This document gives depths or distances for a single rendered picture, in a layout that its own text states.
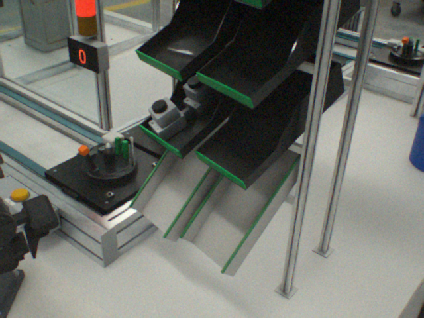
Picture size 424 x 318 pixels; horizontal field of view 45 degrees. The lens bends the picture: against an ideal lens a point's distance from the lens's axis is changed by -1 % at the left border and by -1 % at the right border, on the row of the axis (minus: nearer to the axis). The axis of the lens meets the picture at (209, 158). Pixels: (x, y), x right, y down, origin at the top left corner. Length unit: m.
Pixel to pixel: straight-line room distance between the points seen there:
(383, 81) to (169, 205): 1.24
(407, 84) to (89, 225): 1.36
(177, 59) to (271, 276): 0.55
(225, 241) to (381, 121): 1.03
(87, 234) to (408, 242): 0.79
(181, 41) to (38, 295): 0.63
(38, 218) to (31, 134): 0.90
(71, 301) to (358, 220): 0.75
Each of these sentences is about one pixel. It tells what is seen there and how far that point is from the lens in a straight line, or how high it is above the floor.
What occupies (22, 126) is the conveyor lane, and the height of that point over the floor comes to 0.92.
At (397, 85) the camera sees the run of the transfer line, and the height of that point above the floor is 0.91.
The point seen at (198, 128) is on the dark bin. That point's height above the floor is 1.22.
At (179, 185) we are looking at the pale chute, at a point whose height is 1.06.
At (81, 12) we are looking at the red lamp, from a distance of 1.38.
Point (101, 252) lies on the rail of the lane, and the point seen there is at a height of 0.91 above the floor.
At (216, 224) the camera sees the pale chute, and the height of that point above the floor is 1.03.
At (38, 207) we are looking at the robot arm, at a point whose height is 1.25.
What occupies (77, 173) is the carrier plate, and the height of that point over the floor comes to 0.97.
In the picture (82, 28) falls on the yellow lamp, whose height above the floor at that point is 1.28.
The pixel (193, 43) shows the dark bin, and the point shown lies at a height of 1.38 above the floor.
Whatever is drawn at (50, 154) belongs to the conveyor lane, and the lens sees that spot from 1.54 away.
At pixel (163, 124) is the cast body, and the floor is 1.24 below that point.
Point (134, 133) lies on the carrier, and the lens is 1.50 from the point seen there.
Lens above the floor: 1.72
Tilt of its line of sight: 33 degrees down
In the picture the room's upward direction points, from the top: 2 degrees clockwise
